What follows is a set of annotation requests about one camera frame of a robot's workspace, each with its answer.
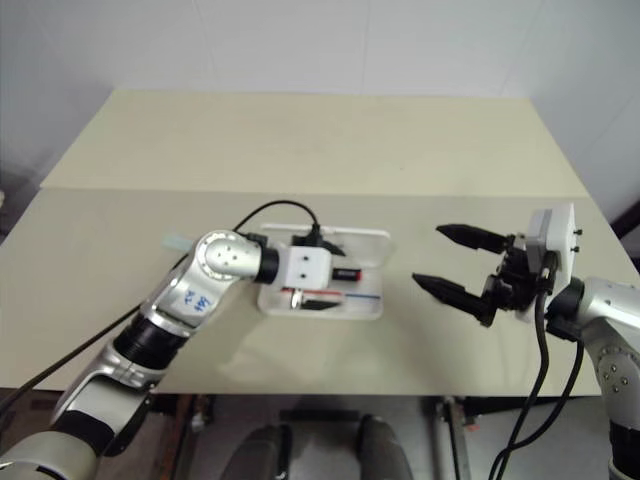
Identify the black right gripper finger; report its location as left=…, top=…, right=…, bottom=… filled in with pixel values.
left=435, top=222, right=507, bottom=252
left=410, top=272, right=499, bottom=329

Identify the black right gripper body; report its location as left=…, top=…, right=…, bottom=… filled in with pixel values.
left=485, top=232, right=552, bottom=313

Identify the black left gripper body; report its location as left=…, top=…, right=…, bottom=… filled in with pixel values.
left=291, top=230, right=331, bottom=251

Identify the white plastic pencil case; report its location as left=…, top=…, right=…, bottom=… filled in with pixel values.
left=256, top=223, right=393, bottom=322

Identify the dark rounded shape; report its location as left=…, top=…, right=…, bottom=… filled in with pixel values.
left=238, top=423, right=294, bottom=480
left=356, top=413, right=414, bottom=480

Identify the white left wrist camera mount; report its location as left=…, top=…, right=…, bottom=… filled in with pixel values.
left=286, top=245, right=334, bottom=292

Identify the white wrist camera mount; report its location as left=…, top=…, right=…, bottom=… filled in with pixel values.
left=517, top=201, right=578, bottom=322
left=286, top=245, right=334, bottom=292

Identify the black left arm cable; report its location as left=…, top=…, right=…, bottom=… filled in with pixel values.
left=0, top=200, right=321, bottom=431

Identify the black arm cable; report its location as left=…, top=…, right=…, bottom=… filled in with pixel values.
left=503, top=333, right=586, bottom=457
left=489, top=287, right=552, bottom=480
left=0, top=200, right=321, bottom=431

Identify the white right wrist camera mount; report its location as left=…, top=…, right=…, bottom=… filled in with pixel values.
left=517, top=201, right=578, bottom=322

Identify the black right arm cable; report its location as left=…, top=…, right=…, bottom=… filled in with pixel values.
left=503, top=333, right=586, bottom=457
left=489, top=287, right=552, bottom=480

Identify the metal table frame leg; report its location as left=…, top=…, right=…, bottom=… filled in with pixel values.
left=431, top=396, right=484, bottom=480
left=173, top=394, right=217, bottom=480

